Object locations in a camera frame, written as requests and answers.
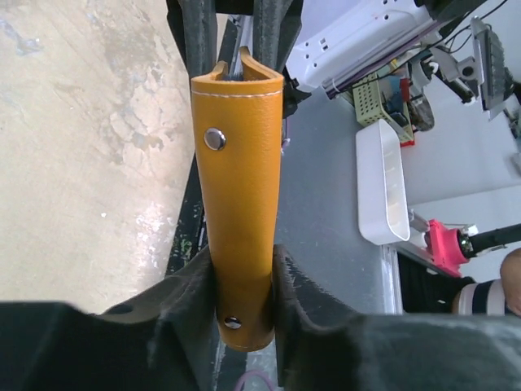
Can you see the green perforated basket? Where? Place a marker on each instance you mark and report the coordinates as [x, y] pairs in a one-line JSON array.
[[376, 99]]

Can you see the yellow leather card holder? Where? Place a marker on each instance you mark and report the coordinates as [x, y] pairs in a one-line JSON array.
[[237, 128]]

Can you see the white plastic tray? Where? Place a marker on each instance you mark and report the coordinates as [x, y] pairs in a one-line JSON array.
[[381, 198]]

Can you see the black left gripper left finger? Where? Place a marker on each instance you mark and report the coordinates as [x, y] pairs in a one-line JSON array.
[[160, 339]]

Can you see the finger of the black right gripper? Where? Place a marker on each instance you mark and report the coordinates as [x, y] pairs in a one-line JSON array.
[[193, 24], [276, 25]]

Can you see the pink tool holder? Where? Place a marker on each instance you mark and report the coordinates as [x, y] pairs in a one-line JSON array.
[[449, 247]]

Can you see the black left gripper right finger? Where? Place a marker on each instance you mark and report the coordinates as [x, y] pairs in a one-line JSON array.
[[323, 344]]

